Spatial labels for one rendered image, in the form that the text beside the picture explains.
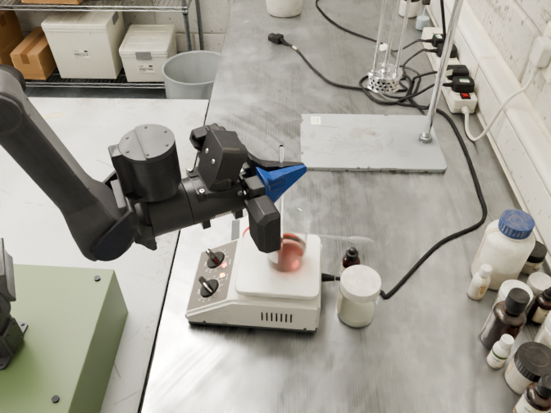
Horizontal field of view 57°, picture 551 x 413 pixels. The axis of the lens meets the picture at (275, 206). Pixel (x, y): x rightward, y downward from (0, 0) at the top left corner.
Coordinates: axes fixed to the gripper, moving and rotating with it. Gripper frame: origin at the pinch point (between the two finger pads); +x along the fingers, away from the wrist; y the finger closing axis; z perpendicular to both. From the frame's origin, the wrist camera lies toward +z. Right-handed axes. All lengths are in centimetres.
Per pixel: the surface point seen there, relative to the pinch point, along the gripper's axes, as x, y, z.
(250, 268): -4.6, 0.7, -16.7
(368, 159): 30.7, 24.2, -25.1
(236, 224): -0.9, 17.9, -25.2
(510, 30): 71, 34, -9
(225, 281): -8.2, 1.8, -19.2
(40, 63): -36, 242, -92
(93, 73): -11, 231, -98
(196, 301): -13.0, 2.0, -21.6
